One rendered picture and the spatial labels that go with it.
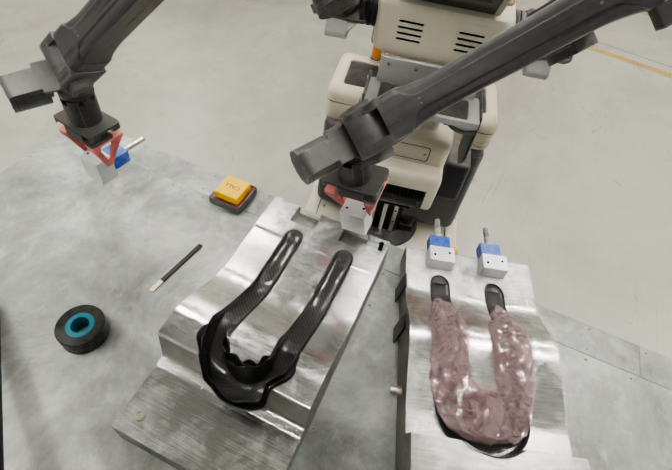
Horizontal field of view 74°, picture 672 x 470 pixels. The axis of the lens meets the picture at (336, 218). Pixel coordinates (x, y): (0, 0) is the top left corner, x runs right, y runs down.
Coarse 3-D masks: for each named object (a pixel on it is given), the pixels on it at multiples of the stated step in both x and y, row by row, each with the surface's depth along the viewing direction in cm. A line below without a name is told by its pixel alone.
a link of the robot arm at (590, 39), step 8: (552, 0) 74; (528, 16) 80; (592, 32) 75; (576, 40) 75; (584, 40) 75; (592, 40) 75; (568, 48) 77; (576, 48) 75; (584, 48) 75; (552, 56) 80; (560, 56) 78; (568, 56) 78; (552, 64) 80
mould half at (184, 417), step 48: (336, 240) 88; (384, 240) 90; (240, 288) 79; (288, 288) 81; (192, 336) 68; (240, 336) 69; (336, 336) 74; (144, 384) 70; (192, 384) 70; (288, 384) 65; (144, 432) 65; (192, 432) 66; (240, 432) 67; (288, 432) 67
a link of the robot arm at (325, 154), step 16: (336, 128) 64; (304, 144) 67; (320, 144) 64; (336, 144) 64; (352, 144) 65; (304, 160) 64; (320, 160) 64; (336, 160) 64; (368, 160) 64; (304, 176) 67; (320, 176) 67
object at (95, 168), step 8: (128, 144) 93; (136, 144) 94; (88, 152) 88; (104, 152) 88; (120, 152) 90; (88, 160) 86; (96, 160) 86; (120, 160) 91; (128, 160) 92; (88, 168) 88; (96, 168) 86; (104, 168) 88; (112, 168) 89; (96, 176) 89; (104, 176) 89; (112, 176) 90; (104, 184) 90
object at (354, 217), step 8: (352, 200) 84; (344, 208) 83; (352, 208) 82; (360, 208) 82; (344, 216) 83; (352, 216) 82; (360, 216) 81; (368, 216) 83; (344, 224) 85; (352, 224) 84; (360, 224) 83; (368, 224) 85; (360, 232) 85
